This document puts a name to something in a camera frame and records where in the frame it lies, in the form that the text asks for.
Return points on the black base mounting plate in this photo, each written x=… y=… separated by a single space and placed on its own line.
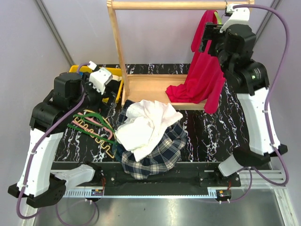
x=185 y=181

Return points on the lime green hanger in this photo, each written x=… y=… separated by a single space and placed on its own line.
x=218 y=17

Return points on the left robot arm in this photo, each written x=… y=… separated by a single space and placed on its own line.
x=49 y=120

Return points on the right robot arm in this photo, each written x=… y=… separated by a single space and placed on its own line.
x=233 y=47

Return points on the dark green hanger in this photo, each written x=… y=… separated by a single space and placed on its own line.
x=94 y=127

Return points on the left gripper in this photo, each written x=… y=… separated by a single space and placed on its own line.
x=104 y=108

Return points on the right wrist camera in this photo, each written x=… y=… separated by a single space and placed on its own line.
x=238 y=16

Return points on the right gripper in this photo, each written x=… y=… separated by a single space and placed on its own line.
x=211 y=32

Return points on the navy plaid skirt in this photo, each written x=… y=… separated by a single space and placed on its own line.
x=163 y=157

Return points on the pink plastic hanger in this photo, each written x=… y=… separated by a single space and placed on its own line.
x=94 y=121

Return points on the wooden clothes rack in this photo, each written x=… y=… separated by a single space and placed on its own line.
x=153 y=87

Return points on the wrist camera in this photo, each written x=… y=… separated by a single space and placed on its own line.
x=238 y=16
x=100 y=79

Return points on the red shirt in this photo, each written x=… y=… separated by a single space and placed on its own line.
x=205 y=79

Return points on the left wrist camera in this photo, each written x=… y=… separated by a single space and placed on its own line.
x=100 y=79

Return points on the white garment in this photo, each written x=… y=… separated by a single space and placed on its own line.
x=145 y=125

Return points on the cream plastic hanger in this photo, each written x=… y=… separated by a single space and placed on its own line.
x=98 y=136

